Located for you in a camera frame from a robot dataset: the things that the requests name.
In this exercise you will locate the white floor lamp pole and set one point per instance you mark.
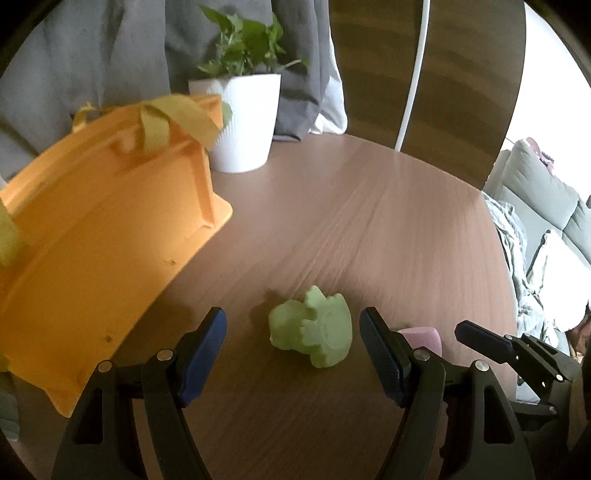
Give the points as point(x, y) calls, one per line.
point(416, 74)

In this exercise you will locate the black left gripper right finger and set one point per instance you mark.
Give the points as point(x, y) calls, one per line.
point(460, 413)

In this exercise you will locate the orange plastic storage box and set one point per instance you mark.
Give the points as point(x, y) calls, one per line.
point(95, 228)

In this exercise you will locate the grey curtain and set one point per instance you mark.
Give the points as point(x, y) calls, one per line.
point(121, 52)

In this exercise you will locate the pink soft object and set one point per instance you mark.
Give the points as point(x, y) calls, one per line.
point(424, 337)

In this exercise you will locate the grey white blanket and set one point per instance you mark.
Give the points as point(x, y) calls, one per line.
point(552, 291)

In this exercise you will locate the white pot green plant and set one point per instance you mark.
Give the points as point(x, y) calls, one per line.
point(244, 70)

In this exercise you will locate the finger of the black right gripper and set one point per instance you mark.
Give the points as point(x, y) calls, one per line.
point(491, 345)

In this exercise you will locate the grey sofa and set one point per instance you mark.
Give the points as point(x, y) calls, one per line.
point(541, 201)

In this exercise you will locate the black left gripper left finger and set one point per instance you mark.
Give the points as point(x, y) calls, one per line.
point(101, 441)

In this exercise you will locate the green dinosaur soft toy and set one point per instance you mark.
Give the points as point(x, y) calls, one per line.
point(319, 326)

